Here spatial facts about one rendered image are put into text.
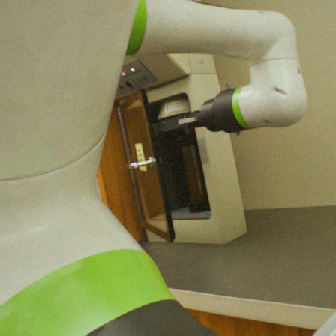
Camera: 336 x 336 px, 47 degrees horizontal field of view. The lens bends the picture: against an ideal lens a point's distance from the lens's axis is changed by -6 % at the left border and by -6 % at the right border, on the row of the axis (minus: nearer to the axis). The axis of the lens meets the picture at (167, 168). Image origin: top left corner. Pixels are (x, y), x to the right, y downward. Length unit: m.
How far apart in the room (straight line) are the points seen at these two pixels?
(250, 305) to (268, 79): 0.41
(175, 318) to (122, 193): 1.17
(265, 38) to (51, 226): 0.65
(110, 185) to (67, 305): 1.16
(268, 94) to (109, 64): 0.62
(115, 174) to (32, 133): 1.18
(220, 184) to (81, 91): 0.97
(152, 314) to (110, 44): 0.11
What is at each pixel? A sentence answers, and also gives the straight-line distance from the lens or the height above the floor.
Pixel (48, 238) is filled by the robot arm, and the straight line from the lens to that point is 0.19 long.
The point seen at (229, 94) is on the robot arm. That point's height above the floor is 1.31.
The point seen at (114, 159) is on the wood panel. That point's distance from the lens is 1.34.
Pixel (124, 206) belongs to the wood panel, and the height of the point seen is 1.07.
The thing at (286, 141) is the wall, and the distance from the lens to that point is 1.45.
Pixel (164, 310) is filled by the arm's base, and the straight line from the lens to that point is 0.19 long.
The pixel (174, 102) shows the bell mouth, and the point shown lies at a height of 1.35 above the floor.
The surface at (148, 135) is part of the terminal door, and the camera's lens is 1.02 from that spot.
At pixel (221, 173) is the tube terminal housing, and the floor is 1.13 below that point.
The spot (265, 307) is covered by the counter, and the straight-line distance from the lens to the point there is 0.73.
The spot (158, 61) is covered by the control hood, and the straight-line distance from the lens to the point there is 1.09.
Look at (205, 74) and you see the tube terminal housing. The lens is 1.15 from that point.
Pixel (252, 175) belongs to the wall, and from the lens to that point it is 1.55.
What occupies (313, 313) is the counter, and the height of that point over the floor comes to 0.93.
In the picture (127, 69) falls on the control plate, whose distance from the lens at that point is 1.16.
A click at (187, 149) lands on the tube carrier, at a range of 1.23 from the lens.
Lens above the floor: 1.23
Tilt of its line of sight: 3 degrees down
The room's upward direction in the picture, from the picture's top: 11 degrees counter-clockwise
